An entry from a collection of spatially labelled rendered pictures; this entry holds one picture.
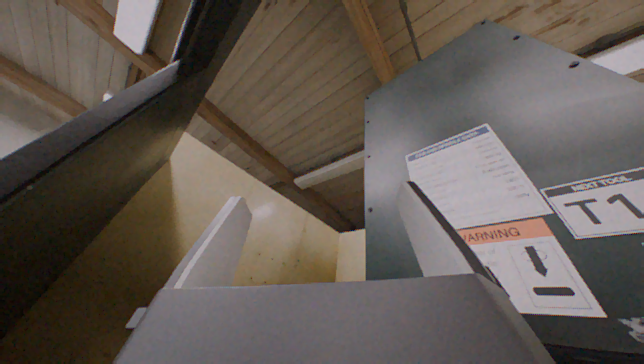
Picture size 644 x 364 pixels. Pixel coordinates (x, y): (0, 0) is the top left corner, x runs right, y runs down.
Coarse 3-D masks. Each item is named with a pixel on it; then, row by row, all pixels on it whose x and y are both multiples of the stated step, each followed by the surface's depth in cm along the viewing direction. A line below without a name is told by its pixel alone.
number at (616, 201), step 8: (640, 184) 18; (600, 192) 19; (608, 192) 19; (616, 192) 18; (624, 192) 18; (632, 192) 18; (640, 192) 17; (600, 200) 19; (608, 200) 18; (616, 200) 18; (624, 200) 18; (632, 200) 17; (640, 200) 17; (608, 208) 18; (616, 208) 18; (624, 208) 17; (632, 208) 17; (640, 208) 17; (616, 216) 18; (624, 216) 17; (632, 216) 17; (640, 216) 17; (624, 224) 17; (632, 224) 17; (640, 224) 16
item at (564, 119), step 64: (448, 64) 51; (512, 64) 37; (576, 64) 28; (384, 128) 55; (448, 128) 39; (512, 128) 30; (576, 128) 24; (640, 128) 20; (384, 192) 41; (384, 256) 33; (576, 256) 18; (640, 256) 15; (576, 320) 16; (640, 320) 14
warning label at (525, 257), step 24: (480, 240) 24; (504, 240) 23; (528, 240) 21; (552, 240) 20; (504, 264) 22; (528, 264) 20; (552, 264) 19; (528, 288) 19; (552, 288) 18; (576, 288) 17; (528, 312) 18; (552, 312) 17; (576, 312) 16; (600, 312) 15
